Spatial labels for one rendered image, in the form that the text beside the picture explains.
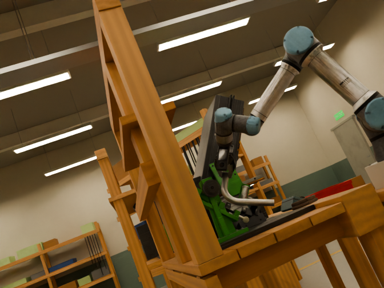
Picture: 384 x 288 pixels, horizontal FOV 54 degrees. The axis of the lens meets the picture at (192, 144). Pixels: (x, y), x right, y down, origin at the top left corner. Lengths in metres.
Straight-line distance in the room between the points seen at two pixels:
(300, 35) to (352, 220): 0.72
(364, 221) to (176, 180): 0.67
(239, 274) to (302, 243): 0.26
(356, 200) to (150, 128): 0.77
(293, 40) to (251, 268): 0.88
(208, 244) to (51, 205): 9.95
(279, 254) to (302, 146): 10.75
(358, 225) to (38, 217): 10.16
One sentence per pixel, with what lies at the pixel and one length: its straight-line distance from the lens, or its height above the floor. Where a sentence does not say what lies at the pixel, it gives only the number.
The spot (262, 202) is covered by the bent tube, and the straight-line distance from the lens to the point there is 1.72.
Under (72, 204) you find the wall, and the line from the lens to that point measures 10.97.
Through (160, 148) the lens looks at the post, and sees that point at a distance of 1.28.
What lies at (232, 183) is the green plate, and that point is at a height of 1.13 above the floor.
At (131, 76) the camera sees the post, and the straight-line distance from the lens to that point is 1.37.
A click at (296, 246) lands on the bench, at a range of 1.43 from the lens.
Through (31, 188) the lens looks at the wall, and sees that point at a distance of 11.29.
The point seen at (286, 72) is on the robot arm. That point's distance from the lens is 1.72.
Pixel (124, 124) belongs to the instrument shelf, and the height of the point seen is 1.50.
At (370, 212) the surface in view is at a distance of 1.48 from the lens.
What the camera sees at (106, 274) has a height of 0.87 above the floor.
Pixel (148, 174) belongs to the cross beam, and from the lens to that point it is 1.35.
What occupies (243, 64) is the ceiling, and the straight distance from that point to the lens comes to 10.09.
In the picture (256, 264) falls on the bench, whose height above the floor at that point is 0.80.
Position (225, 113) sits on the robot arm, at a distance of 1.59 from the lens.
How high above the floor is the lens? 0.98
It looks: 12 degrees up
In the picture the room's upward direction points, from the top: 23 degrees counter-clockwise
